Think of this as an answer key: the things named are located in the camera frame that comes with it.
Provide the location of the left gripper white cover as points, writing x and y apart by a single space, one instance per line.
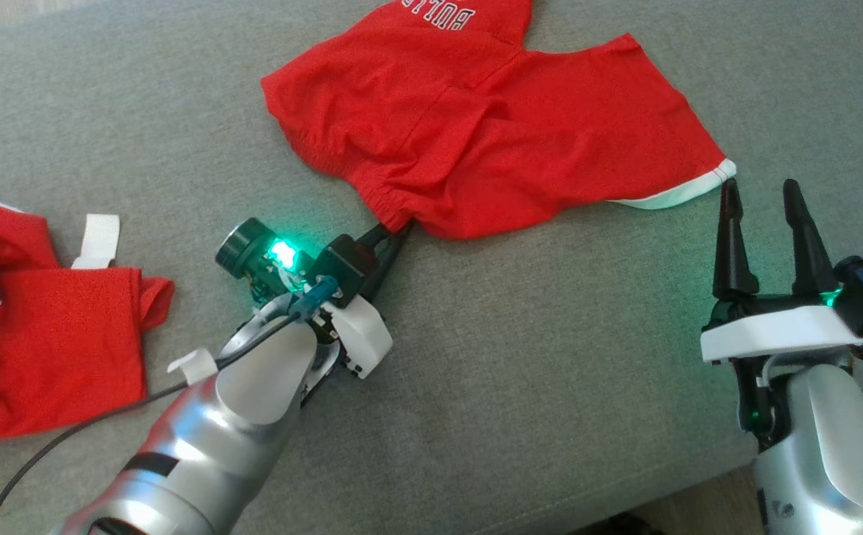
360 334

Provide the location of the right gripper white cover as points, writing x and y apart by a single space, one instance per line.
773 334

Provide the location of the red Bulls shorts white trim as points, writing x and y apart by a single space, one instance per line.
513 134

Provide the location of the red white Bulls jersey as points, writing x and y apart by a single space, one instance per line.
67 334

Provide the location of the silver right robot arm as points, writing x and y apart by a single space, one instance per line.
832 461

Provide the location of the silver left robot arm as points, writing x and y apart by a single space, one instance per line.
201 461

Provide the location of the white tape strip marker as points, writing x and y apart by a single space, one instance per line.
97 238

